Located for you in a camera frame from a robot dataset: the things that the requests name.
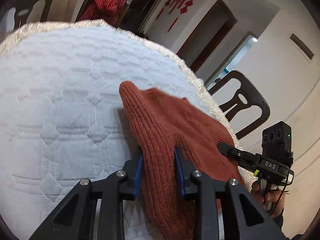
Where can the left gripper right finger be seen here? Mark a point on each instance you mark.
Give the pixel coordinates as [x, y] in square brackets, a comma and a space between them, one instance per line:
[183, 171]

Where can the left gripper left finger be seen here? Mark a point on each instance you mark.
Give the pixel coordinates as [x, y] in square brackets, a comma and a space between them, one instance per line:
[133, 169]

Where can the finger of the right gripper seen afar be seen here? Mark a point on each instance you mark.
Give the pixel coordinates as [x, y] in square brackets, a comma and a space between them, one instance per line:
[229, 151]

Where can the rust orange knit sweater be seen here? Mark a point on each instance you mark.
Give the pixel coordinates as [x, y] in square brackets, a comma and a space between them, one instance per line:
[160, 123]

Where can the person's right hand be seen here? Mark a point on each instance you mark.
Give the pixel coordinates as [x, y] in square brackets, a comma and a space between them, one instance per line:
[274, 197]

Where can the dark wooden chair right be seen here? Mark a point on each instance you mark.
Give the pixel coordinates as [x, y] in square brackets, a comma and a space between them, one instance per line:
[245, 97]

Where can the dark wooden chair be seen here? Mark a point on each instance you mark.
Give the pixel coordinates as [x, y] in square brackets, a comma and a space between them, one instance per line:
[23, 9]
[245, 97]

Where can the white quilted lace tablecloth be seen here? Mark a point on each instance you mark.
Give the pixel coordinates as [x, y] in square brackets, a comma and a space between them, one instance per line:
[62, 117]

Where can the red Chinese knot decoration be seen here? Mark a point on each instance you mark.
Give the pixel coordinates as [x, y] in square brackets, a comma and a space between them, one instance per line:
[180, 5]

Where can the red checked cloth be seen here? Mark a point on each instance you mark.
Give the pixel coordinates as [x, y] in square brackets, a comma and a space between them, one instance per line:
[102, 7]

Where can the dark chair with red cloth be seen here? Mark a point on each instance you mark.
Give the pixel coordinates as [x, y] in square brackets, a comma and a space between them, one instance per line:
[117, 12]

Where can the dark wooden chair left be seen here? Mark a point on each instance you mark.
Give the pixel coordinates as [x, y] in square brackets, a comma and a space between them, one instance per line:
[23, 9]

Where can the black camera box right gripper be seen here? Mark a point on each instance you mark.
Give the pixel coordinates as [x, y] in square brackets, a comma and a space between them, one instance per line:
[277, 140]

